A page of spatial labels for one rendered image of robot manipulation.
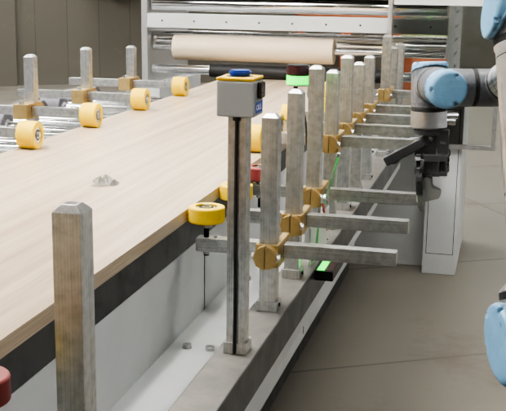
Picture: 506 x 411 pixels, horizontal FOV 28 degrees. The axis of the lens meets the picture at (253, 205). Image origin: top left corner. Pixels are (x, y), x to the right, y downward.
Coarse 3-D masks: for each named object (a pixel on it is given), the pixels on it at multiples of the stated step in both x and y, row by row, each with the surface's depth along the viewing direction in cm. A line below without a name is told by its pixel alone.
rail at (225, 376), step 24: (384, 168) 384; (336, 240) 280; (312, 264) 253; (288, 288) 234; (312, 288) 247; (264, 312) 216; (288, 312) 220; (264, 336) 202; (288, 336) 222; (216, 360) 189; (240, 360) 189; (264, 360) 200; (192, 384) 178; (216, 384) 178; (240, 384) 182; (192, 408) 168; (216, 408) 168; (240, 408) 183
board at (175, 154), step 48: (192, 96) 426; (48, 144) 302; (96, 144) 303; (144, 144) 305; (192, 144) 306; (0, 192) 235; (48, 192) 236; (96, 192) 237; (144, 192) 238; (192, 192) 238; (0, 240) 194; (48, 240) 194; (96, 240) 195; (144, 240) 196; (0, 288) 164; (48, 288) 165; (0, 336) 143
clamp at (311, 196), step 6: (324, 180) 270; (324, 186) 264; (306, 192) 259; (312, 192) 259; (318, 192) 259; (324, 192) 264; (306, 198) 259; (312, 198) 259; (318, 198) 259; (306, 204) 260; (312, 204) 259; (318, 204) 259
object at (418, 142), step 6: (420, 138) 255; (408, 144) 256; (414, 144) 256; (420, 144) 255; (426, 144) 256; (390, 150) 260; (396, 150) 259; (402, 150) 257; (408, 150) 257; (414, 150) 256; (390, 156) 258; (396, 156) 258; (402, 156) 257; (390, 162) 258; (396, 162) 259
